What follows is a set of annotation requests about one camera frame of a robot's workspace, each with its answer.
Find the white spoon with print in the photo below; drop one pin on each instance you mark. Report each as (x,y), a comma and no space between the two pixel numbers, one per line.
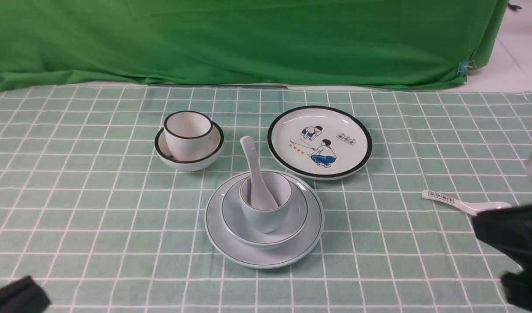
(469,208)

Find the green checkered tablecloth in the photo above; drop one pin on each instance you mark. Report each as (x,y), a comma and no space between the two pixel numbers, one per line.
(91,212)

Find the white bowl black rim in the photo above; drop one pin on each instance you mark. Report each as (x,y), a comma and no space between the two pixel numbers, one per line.
(212,153)

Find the illustrated plate black rim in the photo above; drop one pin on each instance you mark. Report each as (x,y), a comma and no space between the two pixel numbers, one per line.
(319,143)

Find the green backdrop cloth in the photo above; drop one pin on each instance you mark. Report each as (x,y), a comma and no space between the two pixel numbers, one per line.
(389,44)

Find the plain white ceramic spoon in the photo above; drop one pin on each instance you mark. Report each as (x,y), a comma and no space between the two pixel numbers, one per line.
(260,197)

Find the pale blue bowl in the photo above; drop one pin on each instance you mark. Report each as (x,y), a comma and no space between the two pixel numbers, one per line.
(238,226)

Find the white cup black rim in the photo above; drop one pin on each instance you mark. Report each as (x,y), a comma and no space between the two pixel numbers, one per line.
(188,135)

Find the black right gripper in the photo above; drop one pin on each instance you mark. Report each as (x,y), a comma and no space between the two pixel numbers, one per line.
(509,230)

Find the plain pale blue plate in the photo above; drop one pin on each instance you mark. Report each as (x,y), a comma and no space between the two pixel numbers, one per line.
(265,258)

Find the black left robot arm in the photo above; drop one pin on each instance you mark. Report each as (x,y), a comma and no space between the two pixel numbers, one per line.
(23,296)

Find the blue binder clip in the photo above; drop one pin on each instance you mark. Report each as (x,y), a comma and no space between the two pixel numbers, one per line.
(463,69)

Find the pale blue cup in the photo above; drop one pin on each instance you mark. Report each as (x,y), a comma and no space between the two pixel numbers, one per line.
(281,190)

